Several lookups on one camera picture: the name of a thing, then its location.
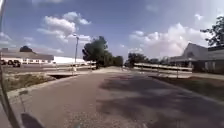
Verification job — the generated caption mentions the low white building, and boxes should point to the low white building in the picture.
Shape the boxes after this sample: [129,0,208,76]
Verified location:
[0,49,88,65]

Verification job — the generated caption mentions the long white rail fence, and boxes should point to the long white rail fence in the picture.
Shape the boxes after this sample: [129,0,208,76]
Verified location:
[132,62,194,79]

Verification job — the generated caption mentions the grey building with gable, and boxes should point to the grey building with gable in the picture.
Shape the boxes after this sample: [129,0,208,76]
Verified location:
[167,42,224,74]

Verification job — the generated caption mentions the dark parked cars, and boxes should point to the dark parked cars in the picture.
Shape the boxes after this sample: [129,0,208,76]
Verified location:
[0,58,22,68]

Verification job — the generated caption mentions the tall overhanging tree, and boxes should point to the tall overhanging tree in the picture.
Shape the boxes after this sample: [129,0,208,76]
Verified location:
[199,15,224,48]

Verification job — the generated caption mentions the row of distant trees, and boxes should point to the row of distant trees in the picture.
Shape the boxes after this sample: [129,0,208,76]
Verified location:
[124,52,170,68]

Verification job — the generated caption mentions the large dark green trees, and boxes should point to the large dark green trees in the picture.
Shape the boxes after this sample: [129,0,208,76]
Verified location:
[81,35,125,69]

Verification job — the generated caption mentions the green grass verge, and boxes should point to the green grass verge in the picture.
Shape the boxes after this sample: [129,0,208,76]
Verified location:
[149,73,224,103]

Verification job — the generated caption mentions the grey gravel path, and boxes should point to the grey gravel path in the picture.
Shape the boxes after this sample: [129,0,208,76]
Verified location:
[0,66,224,128]

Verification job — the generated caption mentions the street lamp pole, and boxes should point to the street lamp pole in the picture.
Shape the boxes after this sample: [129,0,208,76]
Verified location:
[72,33,81,72]

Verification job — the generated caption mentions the short white rail fence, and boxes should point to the short white rail fence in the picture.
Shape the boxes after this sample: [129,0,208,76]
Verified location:
[42,60,98,73]

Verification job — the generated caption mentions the grass strip with bare soil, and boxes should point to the grass strip with bare soil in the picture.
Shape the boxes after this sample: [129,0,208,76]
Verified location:
[2,71,56,92]

